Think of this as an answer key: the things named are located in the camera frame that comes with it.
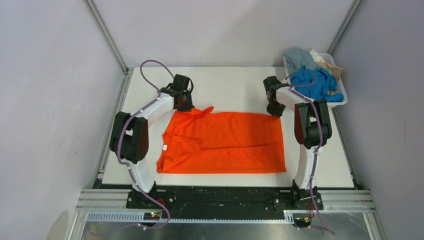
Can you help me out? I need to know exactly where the orange t shirt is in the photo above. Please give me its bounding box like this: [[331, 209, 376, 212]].
[[156, 106, 287, 174]]

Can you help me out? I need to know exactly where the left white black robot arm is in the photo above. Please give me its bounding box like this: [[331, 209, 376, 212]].
[[109, 74, 194, 208]]

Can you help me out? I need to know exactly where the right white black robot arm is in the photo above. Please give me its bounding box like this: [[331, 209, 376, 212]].
[[263, 76, 333, 209]]

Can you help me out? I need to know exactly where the grey blue t shirt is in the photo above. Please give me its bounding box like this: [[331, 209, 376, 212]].
[[283, 47, 318, 76]]

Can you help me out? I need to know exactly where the beige t shirt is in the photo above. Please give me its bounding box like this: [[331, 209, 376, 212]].
[[309, 49, 344, 95]]

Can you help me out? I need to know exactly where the white plastic laundry basket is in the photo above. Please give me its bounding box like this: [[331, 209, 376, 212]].
[[283, 48, 348, 108]]

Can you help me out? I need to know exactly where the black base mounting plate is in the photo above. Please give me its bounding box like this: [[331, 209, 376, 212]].
[[126, 185, 324, 221]]

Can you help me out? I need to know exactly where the right controller board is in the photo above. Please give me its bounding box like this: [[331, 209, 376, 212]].
[[293, 217, 312, 229]]

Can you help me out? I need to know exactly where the controller board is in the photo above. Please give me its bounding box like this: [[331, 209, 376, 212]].
[[293, 217, 312, 229], [143, 211, 162, 221]]

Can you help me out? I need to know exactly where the left controller board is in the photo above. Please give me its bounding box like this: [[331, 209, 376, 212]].
[[143, 211, 162, 221]]

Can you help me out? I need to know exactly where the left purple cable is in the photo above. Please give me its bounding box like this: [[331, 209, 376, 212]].
[[115, 59, 176, 231]]

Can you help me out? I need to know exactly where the left aluminium corner post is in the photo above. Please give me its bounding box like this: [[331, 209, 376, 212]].
[[83, 0, 129, 75]]

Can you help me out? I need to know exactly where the aluminium corner post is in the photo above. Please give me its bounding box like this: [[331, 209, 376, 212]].
[[83, 0, 129, 75], [326, 0, 365, 55]]

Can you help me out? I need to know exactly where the right aluminium corner post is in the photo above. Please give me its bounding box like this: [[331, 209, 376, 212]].
[[326, 0, 365, 55]]

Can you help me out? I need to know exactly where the aluminium front frame rail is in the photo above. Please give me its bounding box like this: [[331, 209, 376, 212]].
[[67, 189, 386, 240]]

